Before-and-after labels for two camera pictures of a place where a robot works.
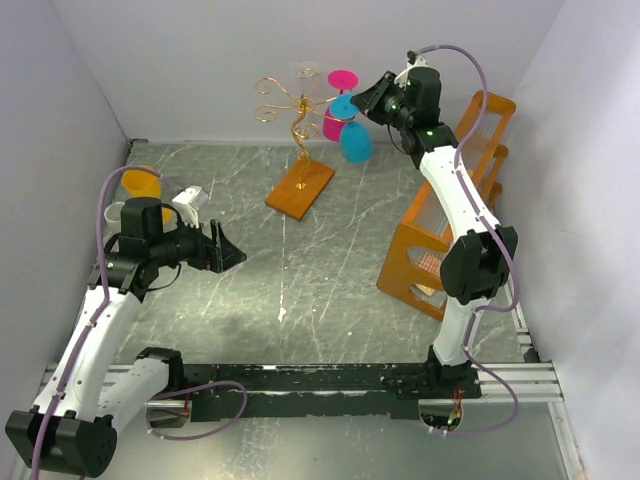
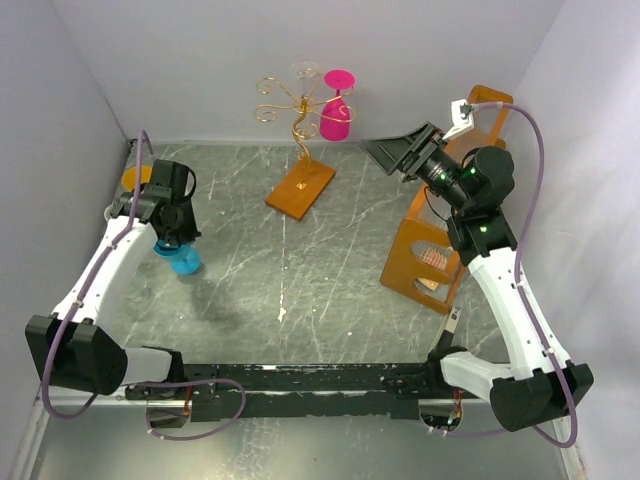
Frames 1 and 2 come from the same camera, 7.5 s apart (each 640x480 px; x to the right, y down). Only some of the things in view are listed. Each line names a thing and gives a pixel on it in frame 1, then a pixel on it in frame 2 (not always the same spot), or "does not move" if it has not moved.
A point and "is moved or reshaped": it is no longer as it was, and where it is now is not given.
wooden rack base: (299, 189) does not move
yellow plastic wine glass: (140, 183) does not move
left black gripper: (207, 255) to (189, 233)
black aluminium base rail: (310, 393) does not move
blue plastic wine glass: (356, 140) is moved or reshaped
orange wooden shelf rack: (411, 264) does not move
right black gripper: (369, 102) to (390, 153)
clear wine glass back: (304, 71) does not move
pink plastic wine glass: (342, 79) does not move
